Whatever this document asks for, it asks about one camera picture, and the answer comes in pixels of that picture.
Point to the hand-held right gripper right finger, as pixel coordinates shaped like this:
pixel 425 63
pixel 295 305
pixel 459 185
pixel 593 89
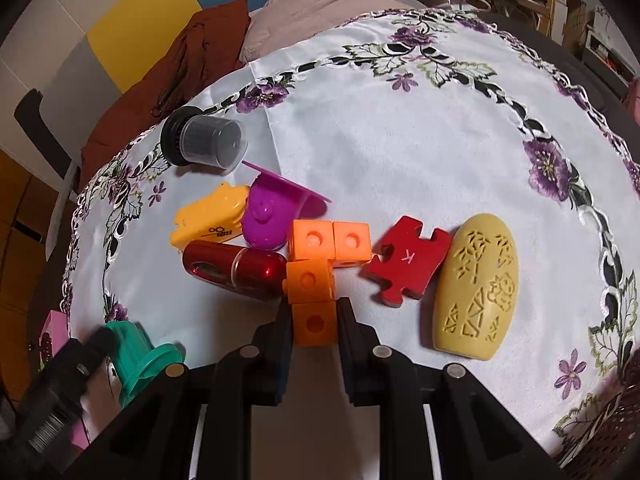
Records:
pixel 346 345

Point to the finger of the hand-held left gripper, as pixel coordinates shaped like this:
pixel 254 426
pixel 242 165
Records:
pixel 97 350

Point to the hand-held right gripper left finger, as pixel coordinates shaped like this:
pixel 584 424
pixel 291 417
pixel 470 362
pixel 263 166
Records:
pixel 282 345

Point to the teal plastic toy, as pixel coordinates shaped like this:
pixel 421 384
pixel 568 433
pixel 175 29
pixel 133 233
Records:
pixel 142 360

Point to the pink tray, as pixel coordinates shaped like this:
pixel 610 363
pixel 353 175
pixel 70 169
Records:
pixel 52 327

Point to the orange cube blocks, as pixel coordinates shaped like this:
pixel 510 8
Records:
pixel 310 280

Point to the red metallic cylinder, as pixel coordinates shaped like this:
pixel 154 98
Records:
pixel 250 270

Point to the red puzzle piece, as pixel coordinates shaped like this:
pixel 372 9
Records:
pixel 400 265

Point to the purple plastic toy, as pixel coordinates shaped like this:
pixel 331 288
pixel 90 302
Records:
pixel 265 220

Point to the yellow carved oval case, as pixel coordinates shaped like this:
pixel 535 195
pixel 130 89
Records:
pixel 475 290

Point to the wooden wardrobe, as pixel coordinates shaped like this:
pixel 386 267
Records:
pixel 20 260

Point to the white metal tube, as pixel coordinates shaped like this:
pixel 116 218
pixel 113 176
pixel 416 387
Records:
pixel 60 210

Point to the yellow-orange plastic toy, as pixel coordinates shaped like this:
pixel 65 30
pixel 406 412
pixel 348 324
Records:
pixel 210 217

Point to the white floral embroidered tablecloth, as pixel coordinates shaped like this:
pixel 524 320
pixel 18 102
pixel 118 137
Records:
pixel 400 160

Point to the black jar with clear cap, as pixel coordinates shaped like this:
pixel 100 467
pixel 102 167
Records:
pixel 210 142

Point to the brown jacket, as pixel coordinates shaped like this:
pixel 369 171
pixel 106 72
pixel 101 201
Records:
pixel 165 85

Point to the brown lace cloth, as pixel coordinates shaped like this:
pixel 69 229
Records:
pixel 615 410

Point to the pink blanket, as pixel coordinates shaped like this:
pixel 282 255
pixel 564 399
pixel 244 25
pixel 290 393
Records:
pixel 300 15

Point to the grey yellow blue chair back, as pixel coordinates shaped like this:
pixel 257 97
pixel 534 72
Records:
pixel 130 10

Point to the cluttered shelf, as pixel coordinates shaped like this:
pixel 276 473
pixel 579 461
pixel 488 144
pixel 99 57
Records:
pixel 575 5

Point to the black chair frame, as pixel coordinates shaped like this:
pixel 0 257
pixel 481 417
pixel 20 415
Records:
pixel 42 130

